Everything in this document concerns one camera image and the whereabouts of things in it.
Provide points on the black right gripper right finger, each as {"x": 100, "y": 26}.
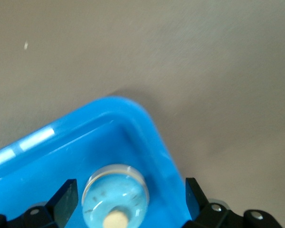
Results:
{"x": 197, "y": 204}

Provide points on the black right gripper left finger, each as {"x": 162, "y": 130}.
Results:
{"x": 64, "y": 202}

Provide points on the blue dome call bell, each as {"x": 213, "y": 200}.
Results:
{"x": 109, "y": 197}

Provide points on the blue plastic tray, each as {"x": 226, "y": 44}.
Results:
{"x": 61, "y": 154}

